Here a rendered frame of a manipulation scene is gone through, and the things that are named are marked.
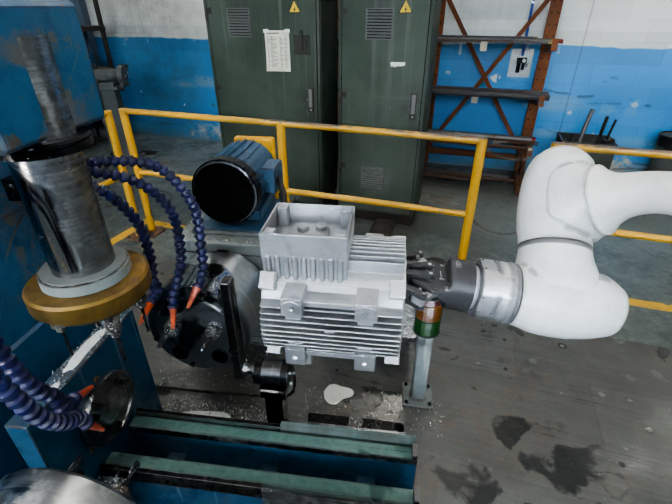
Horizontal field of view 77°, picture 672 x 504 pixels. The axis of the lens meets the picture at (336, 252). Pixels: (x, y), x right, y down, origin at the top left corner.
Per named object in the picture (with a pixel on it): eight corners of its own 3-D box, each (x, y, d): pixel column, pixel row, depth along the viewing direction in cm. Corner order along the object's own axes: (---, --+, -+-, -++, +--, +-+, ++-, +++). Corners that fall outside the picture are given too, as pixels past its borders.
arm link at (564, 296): (494, 332, 66) (500, 252, 69) (596, 350, 65) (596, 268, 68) (523, 325, 55) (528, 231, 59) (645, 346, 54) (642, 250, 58)
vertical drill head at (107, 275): (27, 376, 68) (-146, 39, 43) (96, 308, 83) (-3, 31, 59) (132, 387, 66) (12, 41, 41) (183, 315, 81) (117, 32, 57)
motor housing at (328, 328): (265, 377, 64) (250, 274, 54) (292, 300, 80) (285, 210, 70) (397, 390, 62) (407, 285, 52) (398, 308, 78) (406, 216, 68)
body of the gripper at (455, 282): (473, 251, 64) (412, 240, 64) (483, 282, 57) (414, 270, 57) (460, 290, 68) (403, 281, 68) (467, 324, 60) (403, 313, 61)
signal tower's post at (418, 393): (402, 406, 110) (417, 272, 89) (402, 383, 117) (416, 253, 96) (433, 409, 109) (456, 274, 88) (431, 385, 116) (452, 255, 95)
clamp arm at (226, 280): (231, 378, 93) (215, 283, 80) (236, 368, 95) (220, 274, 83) (247, 380, 92) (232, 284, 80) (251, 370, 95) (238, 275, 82)
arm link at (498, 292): (528, 285, 56) (483, 278, 56) (506, 337, 60) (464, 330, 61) (512, 251, 63) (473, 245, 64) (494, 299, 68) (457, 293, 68)
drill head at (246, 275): (140, 390, 100) (113, 306, 88) (208, 291, 135) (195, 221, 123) (242, 401, 97) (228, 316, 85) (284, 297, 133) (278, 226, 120)
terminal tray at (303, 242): (262, 279, 60) (257, 234, 56) (281, 241, 69) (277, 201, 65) (347, 285, 58) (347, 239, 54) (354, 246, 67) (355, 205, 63)
